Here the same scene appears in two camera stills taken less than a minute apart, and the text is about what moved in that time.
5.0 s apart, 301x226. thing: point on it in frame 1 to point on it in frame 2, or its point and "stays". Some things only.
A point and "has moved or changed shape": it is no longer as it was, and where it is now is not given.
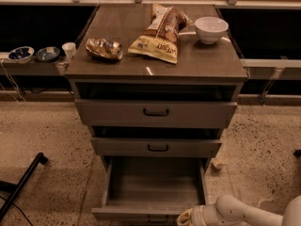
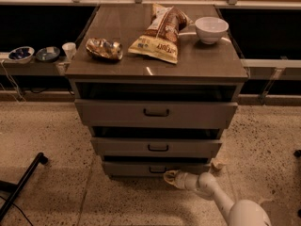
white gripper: (199, 215) to (182, 180)
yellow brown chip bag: (162, 36) stays
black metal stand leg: (12, 190) stays
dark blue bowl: (47, 54) stays
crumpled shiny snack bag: (104, 48) stays
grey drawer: (150, 191) has moved or changed shape
